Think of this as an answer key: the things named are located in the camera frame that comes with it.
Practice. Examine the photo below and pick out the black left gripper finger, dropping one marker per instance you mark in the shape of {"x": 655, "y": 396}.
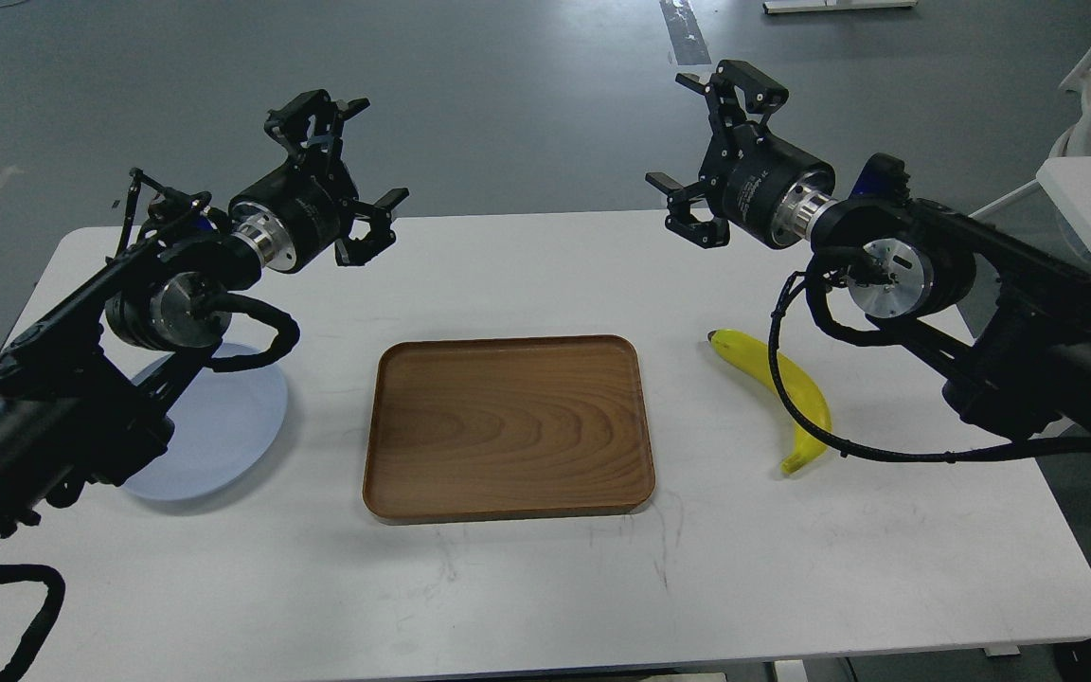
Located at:
{"x": 312, "y": 122}
{"x": 379, "y": 218}

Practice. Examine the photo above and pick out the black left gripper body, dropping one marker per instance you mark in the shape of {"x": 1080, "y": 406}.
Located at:
{"x": 293, "y": 214}

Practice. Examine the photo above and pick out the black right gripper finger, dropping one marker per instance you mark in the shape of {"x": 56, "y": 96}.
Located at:
{"x": 681, "y": 220}
{"x": 737, "y": 95}

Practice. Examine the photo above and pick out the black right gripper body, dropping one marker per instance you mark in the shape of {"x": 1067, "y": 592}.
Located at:
{"x": 751, "y": 174}

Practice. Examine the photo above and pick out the light blue plate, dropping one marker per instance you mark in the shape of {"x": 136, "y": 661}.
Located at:
{"x": 224, "y": 423}

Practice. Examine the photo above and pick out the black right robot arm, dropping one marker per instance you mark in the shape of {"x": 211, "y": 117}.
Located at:
{"x": 1006, "y": 325}

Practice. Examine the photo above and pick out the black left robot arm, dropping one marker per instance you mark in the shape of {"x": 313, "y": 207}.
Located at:
{"x": 86, "y": 390}

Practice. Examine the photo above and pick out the yellow banana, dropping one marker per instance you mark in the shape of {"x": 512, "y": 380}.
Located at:
{"x": 751, "y": 356}

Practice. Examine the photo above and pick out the brown wooden tray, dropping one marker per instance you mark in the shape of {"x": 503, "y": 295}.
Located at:
{"x": 503, "y": 429}

